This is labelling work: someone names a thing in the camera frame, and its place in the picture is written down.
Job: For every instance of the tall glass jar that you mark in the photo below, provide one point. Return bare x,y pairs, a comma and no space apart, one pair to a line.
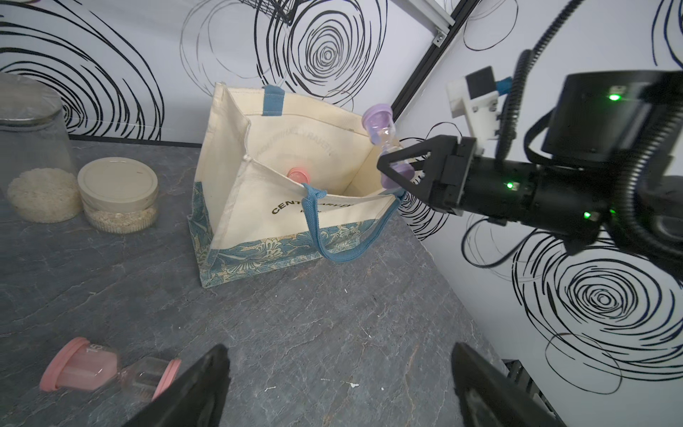
38,171

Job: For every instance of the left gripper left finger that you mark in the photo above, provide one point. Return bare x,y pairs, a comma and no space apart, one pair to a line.
197,398

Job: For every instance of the cream canvas tote bag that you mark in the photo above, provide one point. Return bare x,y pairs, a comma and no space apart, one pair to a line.
247,218

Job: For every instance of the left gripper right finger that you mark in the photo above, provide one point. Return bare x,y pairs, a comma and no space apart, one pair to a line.
488,398

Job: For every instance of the pink hourglass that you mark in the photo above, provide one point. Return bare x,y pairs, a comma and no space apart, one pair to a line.
299,175
84,366

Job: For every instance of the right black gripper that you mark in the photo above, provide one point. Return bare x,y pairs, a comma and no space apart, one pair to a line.
564,202

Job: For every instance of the purple hourglass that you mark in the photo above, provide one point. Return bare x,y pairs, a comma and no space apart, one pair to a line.
379,123

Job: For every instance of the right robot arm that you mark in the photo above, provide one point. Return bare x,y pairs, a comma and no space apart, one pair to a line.
596,162

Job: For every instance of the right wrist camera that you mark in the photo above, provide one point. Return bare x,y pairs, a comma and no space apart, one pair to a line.
476,98

